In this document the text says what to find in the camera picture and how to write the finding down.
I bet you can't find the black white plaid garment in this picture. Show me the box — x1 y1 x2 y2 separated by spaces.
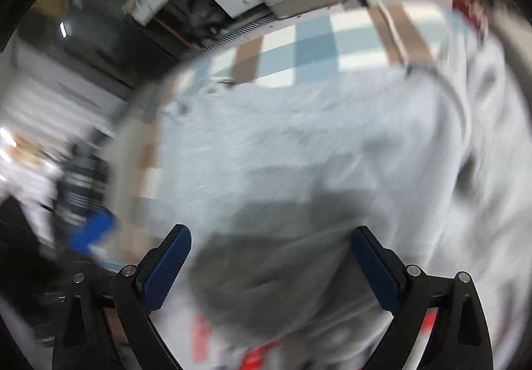
55 142 109 228

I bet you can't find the dark grey refrigerator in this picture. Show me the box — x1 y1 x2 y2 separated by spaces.
19 0 186 100

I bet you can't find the grey printed hoodie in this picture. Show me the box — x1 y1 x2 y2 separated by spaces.
154 33 531 369

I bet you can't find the checkered bed sheet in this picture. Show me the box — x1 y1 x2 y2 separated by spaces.
108 1 465 257

